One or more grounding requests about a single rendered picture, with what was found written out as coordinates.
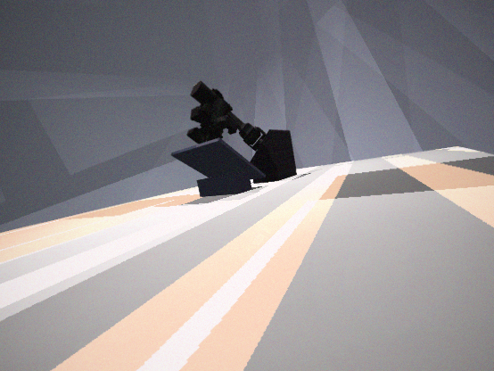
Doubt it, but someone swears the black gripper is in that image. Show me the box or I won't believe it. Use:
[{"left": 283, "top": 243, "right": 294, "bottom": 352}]
[{"left": 186, "top": 108, "right": 237, "bottom": 144}]

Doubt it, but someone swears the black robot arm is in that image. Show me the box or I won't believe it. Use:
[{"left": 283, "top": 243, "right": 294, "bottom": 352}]
[{"left": 190, "top": 81, "right": 267, "bottom": 151}]

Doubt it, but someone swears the dark grey switch panel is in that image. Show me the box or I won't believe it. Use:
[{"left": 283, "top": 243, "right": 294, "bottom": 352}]
[{"left": 171, "top": 137, "right": 266, "bottom": 197}]

